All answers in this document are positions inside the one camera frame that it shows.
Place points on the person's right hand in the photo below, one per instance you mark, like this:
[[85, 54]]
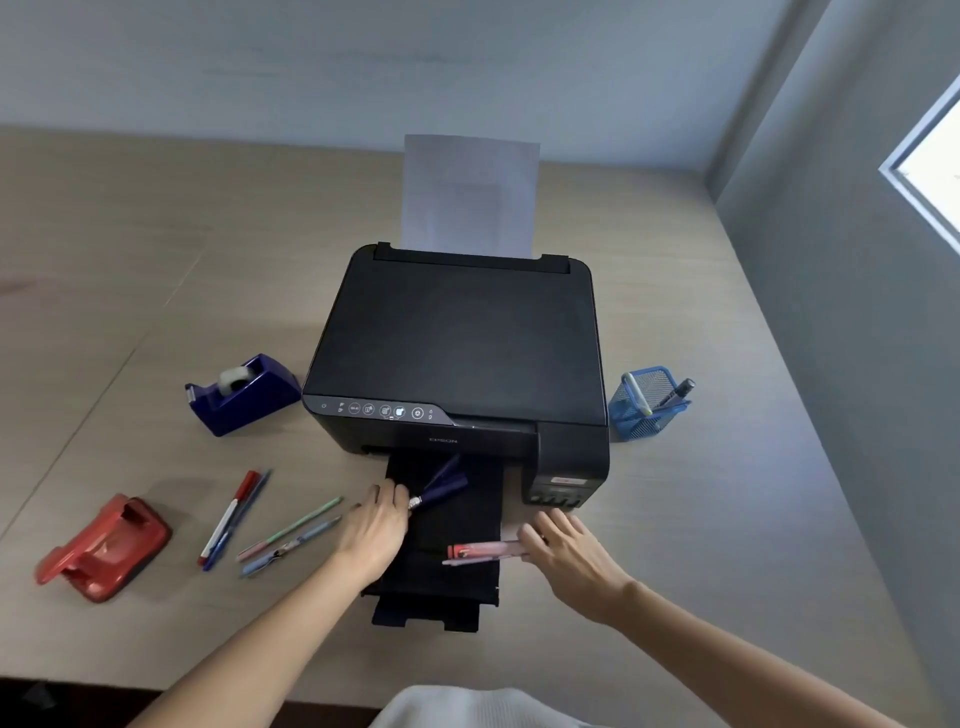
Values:
[[581, 574]]

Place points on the person's left hand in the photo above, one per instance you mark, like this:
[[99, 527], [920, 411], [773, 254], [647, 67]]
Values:
[[371, 532]]

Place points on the person's left fingers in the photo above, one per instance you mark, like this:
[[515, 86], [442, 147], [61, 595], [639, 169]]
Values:
[[391, 496]]

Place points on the person's right thumb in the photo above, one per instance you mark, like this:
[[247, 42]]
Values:
[[534, 544]]

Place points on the pink pen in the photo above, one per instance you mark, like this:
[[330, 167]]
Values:
[[484, 552]]

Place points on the purple pen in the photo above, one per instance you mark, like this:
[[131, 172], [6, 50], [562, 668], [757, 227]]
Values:
[[442, 484]]

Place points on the person's left forearm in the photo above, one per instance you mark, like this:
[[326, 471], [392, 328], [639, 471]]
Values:
[[255, 660]]

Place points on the person's right forearm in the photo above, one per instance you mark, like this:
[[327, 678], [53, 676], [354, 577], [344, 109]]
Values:
[[735, 675]]

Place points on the light blue pen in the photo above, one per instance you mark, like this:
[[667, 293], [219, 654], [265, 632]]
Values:
[[296, 545]]

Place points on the green pen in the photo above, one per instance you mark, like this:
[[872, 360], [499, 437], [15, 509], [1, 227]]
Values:
[[289, 529]]

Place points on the dark blue pen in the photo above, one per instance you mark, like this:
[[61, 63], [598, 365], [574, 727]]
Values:
[[251, 504]]

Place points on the blue mesh pen holder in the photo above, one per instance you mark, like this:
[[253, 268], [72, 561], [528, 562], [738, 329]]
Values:
[[634, 420]]

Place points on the blue tape dispenser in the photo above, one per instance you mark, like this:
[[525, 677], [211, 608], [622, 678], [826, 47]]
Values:
[[255, 401]]

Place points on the red and white pen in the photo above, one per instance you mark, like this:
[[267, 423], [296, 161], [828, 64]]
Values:
[[225, 521]]

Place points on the black inkjet printer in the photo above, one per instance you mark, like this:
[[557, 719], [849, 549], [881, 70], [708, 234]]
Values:
[[457, 337]]

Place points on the person's white clothing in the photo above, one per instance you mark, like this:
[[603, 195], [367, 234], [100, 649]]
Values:
[[480, 711]]

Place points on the white and yellow highlighter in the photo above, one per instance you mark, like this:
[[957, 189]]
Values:
[[637, 391]]

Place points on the clear tape roll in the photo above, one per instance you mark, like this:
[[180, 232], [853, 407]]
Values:
[[234, 379]]

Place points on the black marker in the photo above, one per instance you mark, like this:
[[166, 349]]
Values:
[[675, 393]]

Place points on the red hole punch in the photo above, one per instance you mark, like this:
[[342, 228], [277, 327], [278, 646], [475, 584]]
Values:
[[105, 551]]

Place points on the white paper sheet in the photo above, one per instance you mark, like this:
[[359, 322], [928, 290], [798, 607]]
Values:
[[470, 195]]

